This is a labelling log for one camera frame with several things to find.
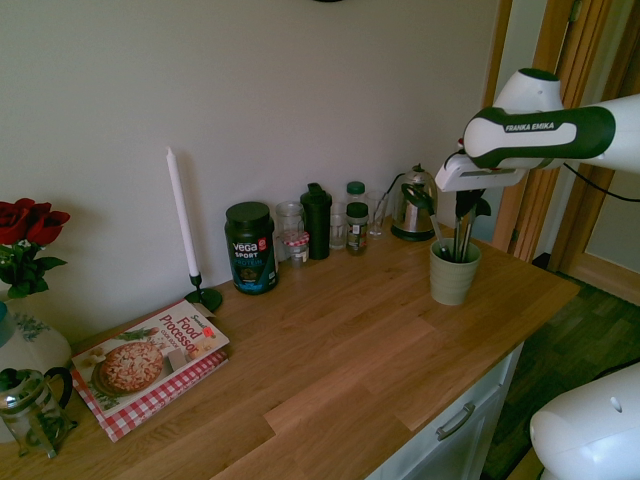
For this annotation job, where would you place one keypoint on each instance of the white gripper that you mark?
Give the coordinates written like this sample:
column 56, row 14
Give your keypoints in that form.
column 470, row 175

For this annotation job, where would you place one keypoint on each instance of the steel tongs with black grips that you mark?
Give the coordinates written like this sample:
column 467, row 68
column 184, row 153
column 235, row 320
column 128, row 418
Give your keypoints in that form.
column 465, row 235

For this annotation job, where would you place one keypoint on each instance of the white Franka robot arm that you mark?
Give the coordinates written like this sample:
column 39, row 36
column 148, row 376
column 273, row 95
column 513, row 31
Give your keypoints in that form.
column 530, row 132

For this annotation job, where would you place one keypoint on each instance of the green ceramic utensil holder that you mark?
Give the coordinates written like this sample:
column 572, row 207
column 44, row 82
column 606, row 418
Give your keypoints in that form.
column 452, row 277

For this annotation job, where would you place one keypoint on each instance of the dark green candle holder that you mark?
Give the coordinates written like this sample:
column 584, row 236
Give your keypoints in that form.
column 202, row 295

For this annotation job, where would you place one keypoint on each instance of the stainless steel electric kettle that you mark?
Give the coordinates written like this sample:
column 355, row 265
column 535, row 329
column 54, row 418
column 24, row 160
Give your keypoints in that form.
column 412, row 212

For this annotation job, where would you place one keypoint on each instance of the tall clear drinking glass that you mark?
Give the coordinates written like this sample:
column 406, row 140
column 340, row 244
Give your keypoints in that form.
column 378, row 215

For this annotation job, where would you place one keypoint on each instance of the clear bottle with green cap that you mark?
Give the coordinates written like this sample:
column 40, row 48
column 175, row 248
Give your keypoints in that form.
column 356, row 192

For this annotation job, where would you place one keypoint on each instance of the spice jar with dark lid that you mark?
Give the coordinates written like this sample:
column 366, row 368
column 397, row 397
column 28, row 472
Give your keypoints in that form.
column 357, row 230

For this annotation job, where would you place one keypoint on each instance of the wooden door with glass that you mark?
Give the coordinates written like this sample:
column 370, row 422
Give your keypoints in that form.
column 612, row 235

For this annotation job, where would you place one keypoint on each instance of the black shaker bottle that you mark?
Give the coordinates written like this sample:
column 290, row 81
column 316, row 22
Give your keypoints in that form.
column 316, row 225

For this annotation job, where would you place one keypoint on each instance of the small jar with checkered lid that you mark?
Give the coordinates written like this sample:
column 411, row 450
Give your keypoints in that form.
column 297, row 250

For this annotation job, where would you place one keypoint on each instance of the clear glass jar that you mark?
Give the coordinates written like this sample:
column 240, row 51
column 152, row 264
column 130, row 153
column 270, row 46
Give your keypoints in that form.
column 290, row 217

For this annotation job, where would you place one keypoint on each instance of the black Vega protein tub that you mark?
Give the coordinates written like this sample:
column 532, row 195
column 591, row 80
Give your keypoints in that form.
column 251, row 250

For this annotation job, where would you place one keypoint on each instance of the white kitchen cabinet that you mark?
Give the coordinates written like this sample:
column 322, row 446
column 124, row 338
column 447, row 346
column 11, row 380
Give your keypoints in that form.
column 450, row 440

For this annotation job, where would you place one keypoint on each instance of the tall white candle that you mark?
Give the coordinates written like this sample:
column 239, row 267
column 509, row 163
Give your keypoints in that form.
column 181, row 215

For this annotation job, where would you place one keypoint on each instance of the Food Processor cookbook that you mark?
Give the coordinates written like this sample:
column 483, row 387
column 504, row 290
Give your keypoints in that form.
column 150, row 355

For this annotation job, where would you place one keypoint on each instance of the red checkered book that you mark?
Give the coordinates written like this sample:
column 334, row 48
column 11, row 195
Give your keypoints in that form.
column 150, row 407

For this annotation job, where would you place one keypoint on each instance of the red roses bouquet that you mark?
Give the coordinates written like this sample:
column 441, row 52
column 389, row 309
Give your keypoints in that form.
column 25, row 235

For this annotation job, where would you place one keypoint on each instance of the white floral vase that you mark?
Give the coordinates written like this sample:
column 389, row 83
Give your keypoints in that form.
column 30, row 345

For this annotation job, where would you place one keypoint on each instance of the glass French press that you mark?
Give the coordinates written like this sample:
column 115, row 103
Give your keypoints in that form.
column 30, row 410

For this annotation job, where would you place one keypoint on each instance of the wooden door frame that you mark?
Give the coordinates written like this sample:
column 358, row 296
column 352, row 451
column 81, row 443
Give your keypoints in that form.
column 545, row 210

